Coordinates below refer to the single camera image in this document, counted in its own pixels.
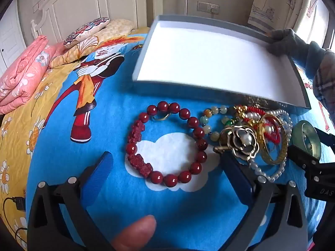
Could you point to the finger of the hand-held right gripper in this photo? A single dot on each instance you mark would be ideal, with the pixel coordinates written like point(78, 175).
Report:
point(325, 137)
point(301, 157)

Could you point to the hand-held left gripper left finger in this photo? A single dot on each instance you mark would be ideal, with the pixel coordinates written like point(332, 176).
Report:
point(101, 171)

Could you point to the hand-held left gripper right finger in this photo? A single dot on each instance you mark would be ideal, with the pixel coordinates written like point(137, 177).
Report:
point(235, 177)

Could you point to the green jade bangle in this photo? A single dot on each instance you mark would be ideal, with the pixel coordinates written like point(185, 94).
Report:
point(297, 136)

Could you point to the gold bangle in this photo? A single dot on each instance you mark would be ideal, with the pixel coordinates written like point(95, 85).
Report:
point(274, 160)

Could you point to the grey tray with white lining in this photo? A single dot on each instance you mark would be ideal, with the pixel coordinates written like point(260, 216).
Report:
point(209, 57)

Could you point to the person's right hand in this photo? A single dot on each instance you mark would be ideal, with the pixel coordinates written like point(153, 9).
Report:
point(288, 41)

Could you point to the metal rose brooch with pearl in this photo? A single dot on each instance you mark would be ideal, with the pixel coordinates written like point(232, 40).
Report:
point(239, 142)

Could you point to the blue cartoon printed blanket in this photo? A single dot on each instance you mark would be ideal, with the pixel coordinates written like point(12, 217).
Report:
point(117, 109)

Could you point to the folded pink floral quilt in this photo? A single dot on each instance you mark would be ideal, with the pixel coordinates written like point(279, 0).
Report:
point(23, 75)

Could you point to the round patterned cushion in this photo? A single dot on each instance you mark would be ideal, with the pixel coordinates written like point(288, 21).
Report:
point(86, 30)

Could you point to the yellow shell pattern pillow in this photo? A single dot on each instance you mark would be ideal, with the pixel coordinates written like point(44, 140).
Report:
point(117, 27)

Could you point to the sailboat print curtain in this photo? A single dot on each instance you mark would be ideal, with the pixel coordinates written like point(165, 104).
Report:
point(264, 5)

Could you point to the white wardrobe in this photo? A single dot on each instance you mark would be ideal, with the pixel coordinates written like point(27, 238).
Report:
point(7, 39)

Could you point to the white wooden headboard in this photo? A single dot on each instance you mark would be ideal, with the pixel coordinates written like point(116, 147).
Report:
point(78, 5)

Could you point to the grey wall socket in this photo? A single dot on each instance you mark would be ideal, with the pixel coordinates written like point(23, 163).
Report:
point(208, 7)

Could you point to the white wall switch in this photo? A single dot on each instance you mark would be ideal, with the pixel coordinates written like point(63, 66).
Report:
point(38, 7)

